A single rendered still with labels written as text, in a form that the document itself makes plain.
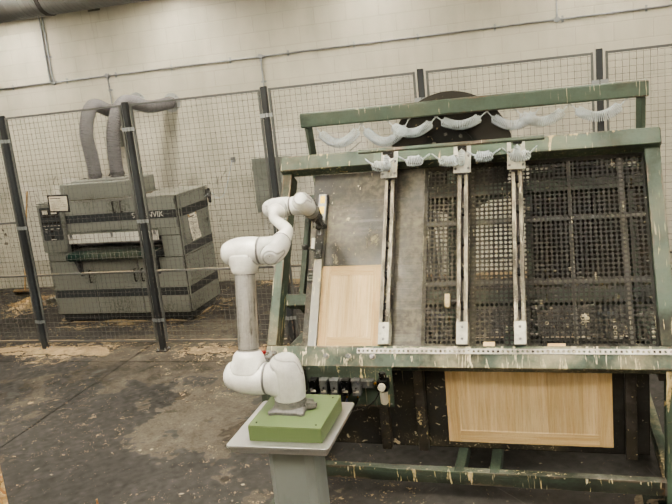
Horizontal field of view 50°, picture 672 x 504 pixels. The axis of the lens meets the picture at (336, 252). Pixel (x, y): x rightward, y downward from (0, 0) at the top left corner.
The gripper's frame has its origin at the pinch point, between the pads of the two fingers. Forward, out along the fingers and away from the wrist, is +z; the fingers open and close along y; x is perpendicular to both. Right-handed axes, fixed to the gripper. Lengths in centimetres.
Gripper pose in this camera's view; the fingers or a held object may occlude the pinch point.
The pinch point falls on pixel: (322, 225)
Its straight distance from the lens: 421.2
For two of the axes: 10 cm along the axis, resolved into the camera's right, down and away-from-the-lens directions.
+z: 2.9, 3.3, 9.0
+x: -9.5, 0.4, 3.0
